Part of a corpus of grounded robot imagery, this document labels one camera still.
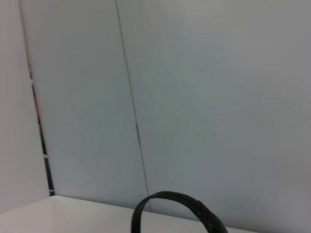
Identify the black round teapot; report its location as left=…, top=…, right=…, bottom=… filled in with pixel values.
left=131, top=191, right=228, bottom=233

